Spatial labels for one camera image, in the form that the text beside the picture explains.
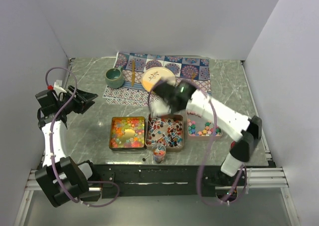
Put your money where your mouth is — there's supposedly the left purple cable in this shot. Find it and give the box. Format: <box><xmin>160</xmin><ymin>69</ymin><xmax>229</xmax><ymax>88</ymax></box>
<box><xmin>44</xmin><ymin>66</ymin><xmax>121</xmax><ymax>208</ymax></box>

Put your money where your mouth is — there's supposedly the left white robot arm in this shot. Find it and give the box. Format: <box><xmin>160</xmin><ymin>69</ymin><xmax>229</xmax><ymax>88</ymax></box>
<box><xmin>35</xmin><ymin>86</ymin><xmax>99</xmax><ymax>207</ymax></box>

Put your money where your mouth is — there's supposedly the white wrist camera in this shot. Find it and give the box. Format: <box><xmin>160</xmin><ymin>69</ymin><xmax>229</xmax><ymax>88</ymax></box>
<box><xmin>150</xmin><ymin>100</ymin><xmax>171</xmax><ymax>117</ymax></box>
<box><xmin>47</xmin><ymin>80</ymin><xmax>67</xmax><ymax>94</ymax></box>

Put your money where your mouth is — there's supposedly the clear glass jar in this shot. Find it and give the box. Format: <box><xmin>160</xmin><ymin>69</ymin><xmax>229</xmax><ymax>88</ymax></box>
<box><xmin>152</xmin><ymin>144</ymin><xmax>166</xmax><ymax>164</ymax></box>

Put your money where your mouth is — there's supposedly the gold knife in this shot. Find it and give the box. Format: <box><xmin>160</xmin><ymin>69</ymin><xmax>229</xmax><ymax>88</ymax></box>
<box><xmin>131</xmin><ymin>59</ymin><xmax>136</xmax><ymax>87</ymax></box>

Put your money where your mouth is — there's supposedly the gold fork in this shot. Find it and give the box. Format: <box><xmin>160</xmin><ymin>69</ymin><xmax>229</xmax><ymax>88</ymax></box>
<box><xmin>191</xmin><ymin>73</ymin><xmax>197</xmax><ymax>81</ymax></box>

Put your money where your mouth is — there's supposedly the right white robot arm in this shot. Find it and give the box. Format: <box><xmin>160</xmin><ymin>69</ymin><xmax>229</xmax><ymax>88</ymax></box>
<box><xmin>148</xmin><ymin>79</ymin><xmax>262</xmax><ymax>186</ymax></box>

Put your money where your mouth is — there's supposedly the tin of pastel star candies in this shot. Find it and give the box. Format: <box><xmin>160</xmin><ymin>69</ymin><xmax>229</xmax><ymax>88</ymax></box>
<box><xmin>186</xmin><ymin>112</ymin><xmax>223</xmax><ymax>140</ymax></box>

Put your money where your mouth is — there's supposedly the green ceramic mug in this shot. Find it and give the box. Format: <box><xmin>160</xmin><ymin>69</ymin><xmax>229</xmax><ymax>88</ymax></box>
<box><xmin>105</xmin><ymin>67</ymin><xmax>124</xmax><ymax>89</ymax></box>

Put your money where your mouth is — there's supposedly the tin of lollipops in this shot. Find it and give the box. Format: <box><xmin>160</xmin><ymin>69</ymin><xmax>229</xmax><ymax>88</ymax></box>
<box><xmin>145</xmin><ymin>114</ymin><xmax>184</xmax><ymax>152</ymax></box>

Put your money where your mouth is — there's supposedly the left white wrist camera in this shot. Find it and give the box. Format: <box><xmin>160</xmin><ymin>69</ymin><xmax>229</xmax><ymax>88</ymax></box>
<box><xmin>47</xmin><ymin>80</ymin><xmax>67</xmax><ymax>94</ymax></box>

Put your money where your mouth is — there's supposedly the gold tin of gummy stars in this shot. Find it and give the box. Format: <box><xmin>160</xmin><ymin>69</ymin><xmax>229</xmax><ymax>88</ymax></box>
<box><xmin>109</xmin><ymin>116</ymin><xmax>146</xmax><ymax>152</ymax></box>

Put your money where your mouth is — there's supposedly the cream and orange plate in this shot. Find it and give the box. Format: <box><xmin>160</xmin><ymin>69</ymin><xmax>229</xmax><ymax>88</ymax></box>
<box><xmin>141</xmin><ymin>67</ymin><xmax>176</xmax><ymax>92</ymax></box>

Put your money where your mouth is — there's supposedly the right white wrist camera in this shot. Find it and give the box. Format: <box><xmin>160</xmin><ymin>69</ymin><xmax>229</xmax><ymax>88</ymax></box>
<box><xmin>150</xmin><ymin>100</ymin><xmax>171</xmax><ymax>117</ymax></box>

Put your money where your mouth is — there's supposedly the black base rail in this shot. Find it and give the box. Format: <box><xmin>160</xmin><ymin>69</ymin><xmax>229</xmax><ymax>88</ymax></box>
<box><xmin>80</xmin><ymin>165</ymin><xmax>247</xmax><ymax>202</ymax></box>

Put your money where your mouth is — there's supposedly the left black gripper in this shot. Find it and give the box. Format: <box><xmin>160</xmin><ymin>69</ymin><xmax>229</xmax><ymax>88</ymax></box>
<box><xmin>56</xmin><ymin>85</ymin><xmax>97</xmax><ymax>115</ymax></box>

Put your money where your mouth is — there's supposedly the patterned placemat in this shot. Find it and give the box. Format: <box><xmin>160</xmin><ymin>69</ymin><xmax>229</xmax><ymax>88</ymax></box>
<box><xmin>103</xmin><ymin>52</ymin><xmax>211</xmax><ymax>106</ymax></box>

